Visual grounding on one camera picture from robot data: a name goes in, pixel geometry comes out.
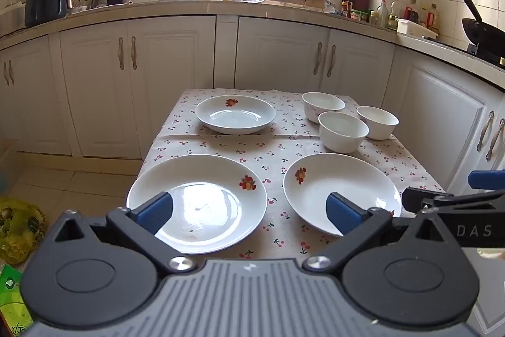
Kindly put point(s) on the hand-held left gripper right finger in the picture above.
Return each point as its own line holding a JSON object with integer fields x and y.
{"x": 342, "y": 216}

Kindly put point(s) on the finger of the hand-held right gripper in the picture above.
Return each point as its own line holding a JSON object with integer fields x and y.
{"x": 487, "y": 180}
{"x": 418, "y": 199}

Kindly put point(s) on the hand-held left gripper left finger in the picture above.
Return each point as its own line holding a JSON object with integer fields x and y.
{"x": 154, "y": 211}

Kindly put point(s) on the white plate with red flower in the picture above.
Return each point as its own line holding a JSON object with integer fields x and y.
{"x": 205, "y": 202}
{"x": 355, "y": 183}

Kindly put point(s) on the white ceramic bowl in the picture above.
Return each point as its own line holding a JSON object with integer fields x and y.
{"x": 378, "y": 123}
{"x": 343, "y": 131}
{"x": 315, "y": 108}

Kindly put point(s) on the stack of white plates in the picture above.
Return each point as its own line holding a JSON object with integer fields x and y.
{"x": 234, "y": 116}

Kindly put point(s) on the cherry print tablecloth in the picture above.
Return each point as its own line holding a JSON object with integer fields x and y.
{"x": 276, "y": 147}

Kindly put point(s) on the white kitchen cabinets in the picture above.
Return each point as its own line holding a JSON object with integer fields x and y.
{"x": 173, "y": 84}

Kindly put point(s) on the yellow green plastic bag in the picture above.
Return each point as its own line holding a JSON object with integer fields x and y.
{"x": 19, "y": 230}

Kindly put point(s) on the black wok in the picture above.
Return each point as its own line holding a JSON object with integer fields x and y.
{"x": 483, "y": 31}

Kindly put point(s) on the green tissue package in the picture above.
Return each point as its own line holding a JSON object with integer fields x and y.
{"x": 14, "y": 297}

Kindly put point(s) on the white plastic tray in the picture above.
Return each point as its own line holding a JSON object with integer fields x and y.
{"x": 416, "y": 28}

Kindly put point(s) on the yellow oil bottle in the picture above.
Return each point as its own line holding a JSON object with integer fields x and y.
{"x": 434, "y": 19}

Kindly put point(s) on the clear oil bottle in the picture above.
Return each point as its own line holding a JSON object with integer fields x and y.
{"x": 394, "y": 13}
{"x": 382, "y": 15}

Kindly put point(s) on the green seasoning box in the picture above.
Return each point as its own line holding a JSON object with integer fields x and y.
{"x": 359, "y": 15}

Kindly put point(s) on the stone kitchen countertop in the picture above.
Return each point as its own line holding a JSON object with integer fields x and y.
{"x": 177, "y": 8}

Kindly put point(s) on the dark sauce bottle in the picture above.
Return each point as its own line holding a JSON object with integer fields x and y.
{"x": 346, "y": 5}

